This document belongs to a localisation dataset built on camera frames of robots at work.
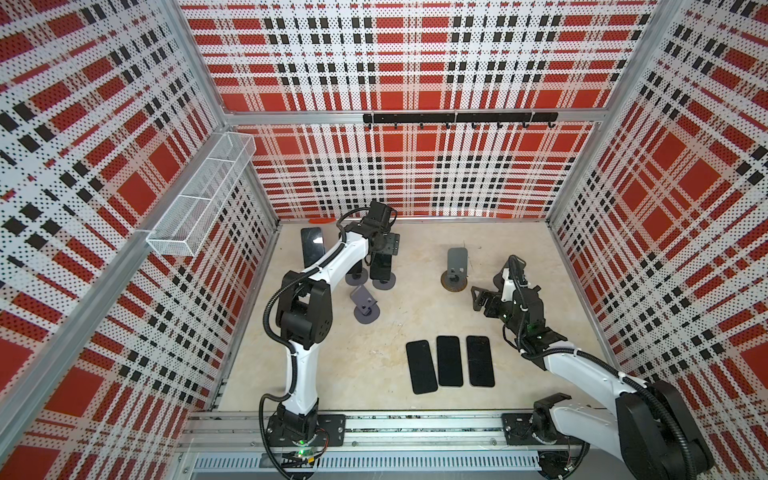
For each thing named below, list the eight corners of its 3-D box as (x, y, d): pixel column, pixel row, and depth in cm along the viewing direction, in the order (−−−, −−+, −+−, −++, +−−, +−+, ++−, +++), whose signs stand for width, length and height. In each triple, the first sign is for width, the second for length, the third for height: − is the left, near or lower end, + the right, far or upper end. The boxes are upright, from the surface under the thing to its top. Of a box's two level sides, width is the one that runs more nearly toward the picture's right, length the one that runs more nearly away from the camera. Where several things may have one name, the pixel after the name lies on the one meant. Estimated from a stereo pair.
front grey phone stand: (349, 314, 97) (344, 298, 89) (363, 300, 100) (359, 283, 93) (368, 328, 94) (364, 313, 86) (381, 313, 97) (379, 297, 89)
